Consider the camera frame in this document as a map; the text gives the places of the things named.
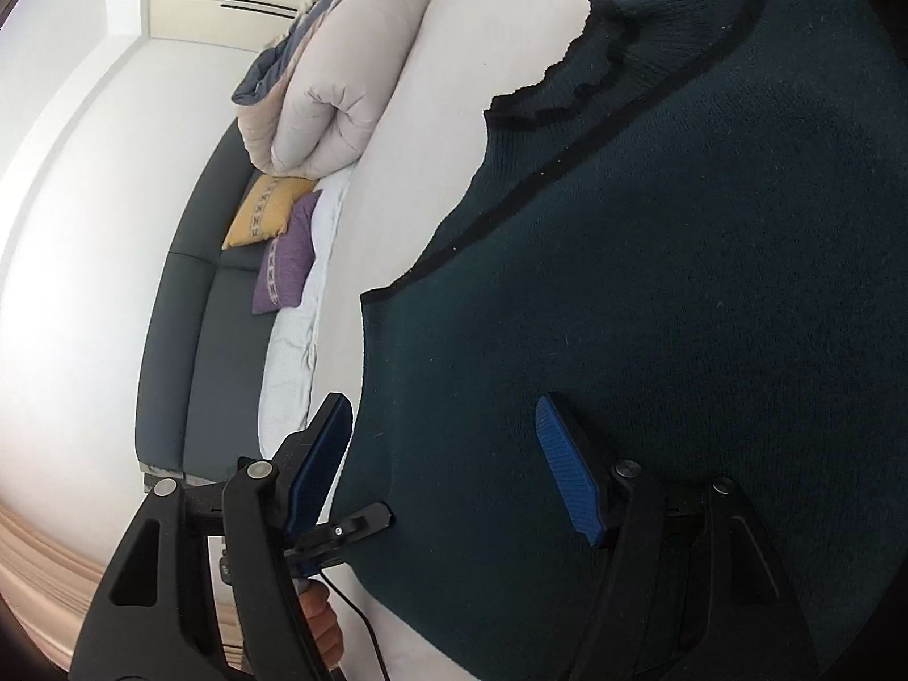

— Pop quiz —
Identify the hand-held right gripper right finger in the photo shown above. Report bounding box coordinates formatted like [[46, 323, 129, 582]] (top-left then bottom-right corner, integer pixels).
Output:
[[535, 394, 817, 681]]

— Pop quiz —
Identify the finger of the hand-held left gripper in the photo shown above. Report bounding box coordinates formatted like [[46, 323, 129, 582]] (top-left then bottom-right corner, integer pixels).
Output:
[[292, 502, 394, 556]]

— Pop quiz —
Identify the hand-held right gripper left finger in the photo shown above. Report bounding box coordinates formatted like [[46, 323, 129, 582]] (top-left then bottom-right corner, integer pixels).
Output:
[[67, 392, 354, 681]]

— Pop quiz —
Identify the dark green knit sweater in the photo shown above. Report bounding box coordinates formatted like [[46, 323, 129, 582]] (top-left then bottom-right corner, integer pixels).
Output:
[[339, 0, 908, 681]]

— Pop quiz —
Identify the person's left hand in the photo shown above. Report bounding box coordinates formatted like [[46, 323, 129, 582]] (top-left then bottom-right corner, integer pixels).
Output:
[[296, 580, 347, 681]]

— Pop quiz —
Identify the dark grey upholstered headboard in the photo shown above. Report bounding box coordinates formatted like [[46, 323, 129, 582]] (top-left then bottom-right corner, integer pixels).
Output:
[[134, 119, 285, 487]]

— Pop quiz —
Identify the purple patterned cushion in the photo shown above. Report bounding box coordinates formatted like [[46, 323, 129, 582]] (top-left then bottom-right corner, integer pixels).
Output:
[[251, 190, 325, 316]]

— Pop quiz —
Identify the yellow patterned cushion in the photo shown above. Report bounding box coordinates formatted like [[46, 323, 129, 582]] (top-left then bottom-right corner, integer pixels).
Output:
[[222, 175, 317, 251]]

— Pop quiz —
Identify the bed with white sheet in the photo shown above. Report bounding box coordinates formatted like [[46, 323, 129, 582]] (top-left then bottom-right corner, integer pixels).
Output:
[[255, 0, 838, 681]]

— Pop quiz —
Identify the folded beige duvet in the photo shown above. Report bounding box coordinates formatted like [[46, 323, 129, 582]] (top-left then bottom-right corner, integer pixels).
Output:
[[232, 0, 432, 180]]

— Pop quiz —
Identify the black cable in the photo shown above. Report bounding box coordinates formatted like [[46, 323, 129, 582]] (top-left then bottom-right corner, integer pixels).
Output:
[[312, 566, 389, 681]]

